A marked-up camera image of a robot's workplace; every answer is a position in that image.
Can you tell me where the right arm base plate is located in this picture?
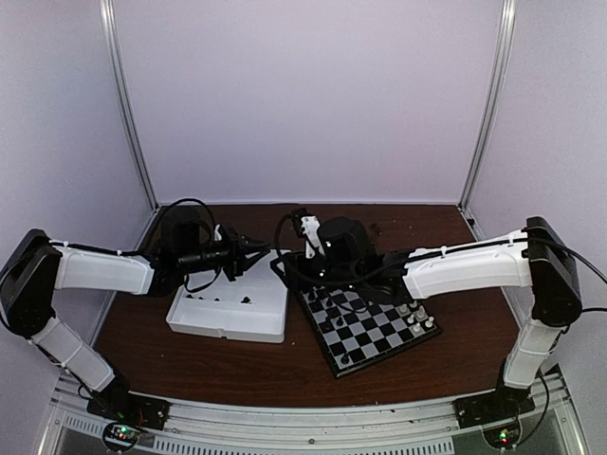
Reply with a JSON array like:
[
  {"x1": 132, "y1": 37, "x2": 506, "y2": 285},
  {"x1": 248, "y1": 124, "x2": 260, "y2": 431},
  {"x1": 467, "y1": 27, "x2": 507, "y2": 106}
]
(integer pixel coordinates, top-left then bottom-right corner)
[{"x1": 453, "y1": 391, "x2": 536, "y2": 428}]

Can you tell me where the front aluminium rail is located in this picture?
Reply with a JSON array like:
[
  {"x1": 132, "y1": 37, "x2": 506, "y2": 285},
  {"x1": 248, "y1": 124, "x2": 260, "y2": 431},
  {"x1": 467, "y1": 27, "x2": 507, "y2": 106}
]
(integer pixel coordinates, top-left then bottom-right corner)
[{"x1": 33, "y1": 372, "x2": 590, "y2": 454}]

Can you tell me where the black and grey chessboard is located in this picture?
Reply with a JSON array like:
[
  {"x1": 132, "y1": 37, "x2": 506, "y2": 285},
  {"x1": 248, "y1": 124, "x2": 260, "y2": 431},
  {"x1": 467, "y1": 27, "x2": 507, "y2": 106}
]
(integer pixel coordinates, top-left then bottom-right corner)
[{"x1": 295, "y1": 287, "x2": 442, "y2": 378}]

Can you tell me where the black king piece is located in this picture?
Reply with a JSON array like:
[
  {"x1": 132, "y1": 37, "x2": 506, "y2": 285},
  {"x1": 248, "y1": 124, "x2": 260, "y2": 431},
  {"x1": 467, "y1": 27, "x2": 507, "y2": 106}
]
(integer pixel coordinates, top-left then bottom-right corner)
[{"x1": 322, "y1": 319, "x2": 333, "y2": 333}]

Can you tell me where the white compartment tray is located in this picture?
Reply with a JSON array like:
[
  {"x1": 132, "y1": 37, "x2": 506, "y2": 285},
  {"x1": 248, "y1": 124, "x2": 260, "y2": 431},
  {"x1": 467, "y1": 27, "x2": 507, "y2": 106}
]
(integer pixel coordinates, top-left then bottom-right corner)
[{"x1": 166, "y1": 252, "x2": 288, "y2": 343}]

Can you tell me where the right circuit board with LEDs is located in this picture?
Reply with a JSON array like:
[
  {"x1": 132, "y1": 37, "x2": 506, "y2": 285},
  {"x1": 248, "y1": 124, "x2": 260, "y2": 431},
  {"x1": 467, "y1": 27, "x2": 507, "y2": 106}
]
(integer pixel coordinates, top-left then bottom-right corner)
[{"x1": 483, "y1": 423, "x2": 522, "y2": 450}]

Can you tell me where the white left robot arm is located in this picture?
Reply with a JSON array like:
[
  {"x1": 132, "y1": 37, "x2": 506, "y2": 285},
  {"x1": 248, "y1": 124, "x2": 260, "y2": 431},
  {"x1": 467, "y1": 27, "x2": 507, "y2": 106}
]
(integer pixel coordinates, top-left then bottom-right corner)
[{"x1": 1, "y1": 209, "x2": 270, "y2": 421}]

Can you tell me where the left aluminium frame post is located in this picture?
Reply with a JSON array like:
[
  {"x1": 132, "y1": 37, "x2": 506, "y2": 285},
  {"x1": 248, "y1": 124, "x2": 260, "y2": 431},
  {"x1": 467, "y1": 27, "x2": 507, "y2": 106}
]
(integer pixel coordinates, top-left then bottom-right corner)
[{"x1": 99, "y1": 0, "x2": 158, "y2": 211}]

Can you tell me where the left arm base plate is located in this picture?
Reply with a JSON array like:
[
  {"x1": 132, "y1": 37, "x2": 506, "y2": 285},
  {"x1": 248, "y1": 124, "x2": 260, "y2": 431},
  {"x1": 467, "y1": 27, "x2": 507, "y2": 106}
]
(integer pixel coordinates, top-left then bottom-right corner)
[{"x1": 86, "y1": 394, "x2": 170, "y2": 430}]

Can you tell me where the left circuit board with LEDs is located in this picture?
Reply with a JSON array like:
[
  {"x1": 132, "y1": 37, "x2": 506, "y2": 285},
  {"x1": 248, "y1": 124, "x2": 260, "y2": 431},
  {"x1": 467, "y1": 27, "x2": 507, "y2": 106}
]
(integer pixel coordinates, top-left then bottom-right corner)
[{"x1": 101, "y1": 422, "x2": 141, "y2": 451}]

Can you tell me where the black pieces pile in tray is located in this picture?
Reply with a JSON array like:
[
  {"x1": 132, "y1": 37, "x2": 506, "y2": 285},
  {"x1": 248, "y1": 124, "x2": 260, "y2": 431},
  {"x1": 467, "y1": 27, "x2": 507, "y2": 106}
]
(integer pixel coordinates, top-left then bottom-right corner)
[{"x1": 185, "y1": 294, "x2": 252, "y2": 304}]

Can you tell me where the right aluminium frame post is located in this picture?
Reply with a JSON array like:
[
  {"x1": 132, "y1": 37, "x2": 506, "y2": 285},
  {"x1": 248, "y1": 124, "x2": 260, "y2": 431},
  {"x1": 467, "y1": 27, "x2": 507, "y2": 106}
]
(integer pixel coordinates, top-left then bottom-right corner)
[{"x1": 458, "y1": 0, "x2": 517, "y2": 212}]

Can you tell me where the circuit board with leds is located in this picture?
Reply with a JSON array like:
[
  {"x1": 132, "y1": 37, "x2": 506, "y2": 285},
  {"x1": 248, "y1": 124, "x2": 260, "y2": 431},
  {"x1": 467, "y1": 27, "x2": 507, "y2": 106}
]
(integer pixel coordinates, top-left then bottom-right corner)
[
  {"x1": 483, "y1": 423, "x2": 522, "y2": 450},
  {"x1": 101, "y1": 422, "x2": 141, "y2": 451}
]

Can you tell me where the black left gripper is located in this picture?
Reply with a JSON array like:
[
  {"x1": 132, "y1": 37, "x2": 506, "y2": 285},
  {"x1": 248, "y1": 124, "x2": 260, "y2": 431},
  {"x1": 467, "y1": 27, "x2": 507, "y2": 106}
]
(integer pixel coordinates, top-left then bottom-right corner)
[{"x1": 178, "y1": 224, "x2": 270, "y2": 282}]

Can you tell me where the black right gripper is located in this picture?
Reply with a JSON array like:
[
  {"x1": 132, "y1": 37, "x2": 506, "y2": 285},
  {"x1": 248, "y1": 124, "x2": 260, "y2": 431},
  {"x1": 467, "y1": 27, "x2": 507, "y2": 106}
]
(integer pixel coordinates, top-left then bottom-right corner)
[{"x1": 270, "y1": 250, "x2": 361, "y2": 294}]

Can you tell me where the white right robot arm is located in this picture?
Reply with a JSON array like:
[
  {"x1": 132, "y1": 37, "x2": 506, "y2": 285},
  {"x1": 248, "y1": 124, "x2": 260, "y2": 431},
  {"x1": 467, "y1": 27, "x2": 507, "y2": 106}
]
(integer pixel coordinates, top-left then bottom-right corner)
[{"x1": 270, "y1": 210, "x2": 582, "y2": 419}]

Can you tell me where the aluminium frame post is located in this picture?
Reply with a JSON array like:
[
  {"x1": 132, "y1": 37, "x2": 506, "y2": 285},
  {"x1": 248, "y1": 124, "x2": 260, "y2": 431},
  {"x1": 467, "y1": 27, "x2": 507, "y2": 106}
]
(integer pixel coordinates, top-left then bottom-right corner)
[
  {"x1": 458, "y1": 0, "x2": 517, "y2": 212},
  {"x1": 99, "y1": 0, "x2": 158, "y2": 211}
]

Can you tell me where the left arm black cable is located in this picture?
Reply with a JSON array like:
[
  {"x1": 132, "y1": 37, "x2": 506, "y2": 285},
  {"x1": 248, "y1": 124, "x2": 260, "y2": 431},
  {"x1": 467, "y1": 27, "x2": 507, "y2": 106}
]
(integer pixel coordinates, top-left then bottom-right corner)
[{"x1": 0, "y1": 198, "x2": 224, "y2": 333}]

